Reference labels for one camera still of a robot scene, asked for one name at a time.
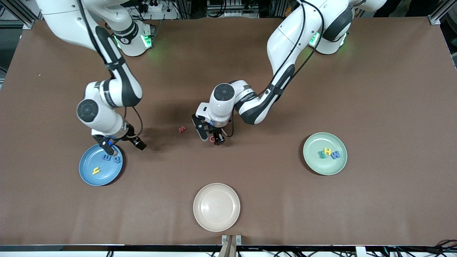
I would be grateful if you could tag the blue foam letter E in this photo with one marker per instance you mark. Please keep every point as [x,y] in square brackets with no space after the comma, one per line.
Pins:
[106,157]

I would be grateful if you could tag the blue foam letter g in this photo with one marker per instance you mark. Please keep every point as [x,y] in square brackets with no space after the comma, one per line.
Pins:
[116,159]

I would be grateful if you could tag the red foam letter m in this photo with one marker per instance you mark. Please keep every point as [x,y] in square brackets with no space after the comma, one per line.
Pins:
[182,129]

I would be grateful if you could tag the yellow foam letter h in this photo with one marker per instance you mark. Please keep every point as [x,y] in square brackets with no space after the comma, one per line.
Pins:
[96,171]
[327,151]

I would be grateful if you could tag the teal foam letter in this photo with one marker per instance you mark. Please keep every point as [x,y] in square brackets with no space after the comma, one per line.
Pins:
[322,154]

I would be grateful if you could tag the blue foam letter W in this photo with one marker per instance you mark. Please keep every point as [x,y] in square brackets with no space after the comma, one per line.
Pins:
[335,155]

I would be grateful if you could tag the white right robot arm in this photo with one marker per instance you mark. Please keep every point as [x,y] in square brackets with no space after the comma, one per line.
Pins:
[60,14]

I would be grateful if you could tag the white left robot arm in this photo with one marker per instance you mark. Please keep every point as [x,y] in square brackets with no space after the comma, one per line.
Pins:
[285,39]

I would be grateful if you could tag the blue plate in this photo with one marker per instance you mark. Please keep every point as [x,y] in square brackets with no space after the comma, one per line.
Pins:
[105,178]

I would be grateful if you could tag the beige plate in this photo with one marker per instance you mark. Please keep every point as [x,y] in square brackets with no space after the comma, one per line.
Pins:
[216,207]

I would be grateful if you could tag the pale green plate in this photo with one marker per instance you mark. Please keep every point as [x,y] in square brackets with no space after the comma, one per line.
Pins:
[321,167]

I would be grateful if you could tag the white power strip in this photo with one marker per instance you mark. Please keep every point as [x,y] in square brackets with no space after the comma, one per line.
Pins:
[159,9]

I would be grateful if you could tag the brown table cover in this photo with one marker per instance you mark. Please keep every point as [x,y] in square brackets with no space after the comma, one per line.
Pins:
[392,107]

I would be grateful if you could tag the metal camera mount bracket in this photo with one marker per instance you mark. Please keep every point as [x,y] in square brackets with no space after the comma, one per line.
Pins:
[231,240]

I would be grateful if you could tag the aluminium frame profile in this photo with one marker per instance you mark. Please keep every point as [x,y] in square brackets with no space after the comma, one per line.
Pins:
[437,16]
[18,14]

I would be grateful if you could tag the grey metal post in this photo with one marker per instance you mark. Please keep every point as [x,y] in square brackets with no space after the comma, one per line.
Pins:
[360,251]

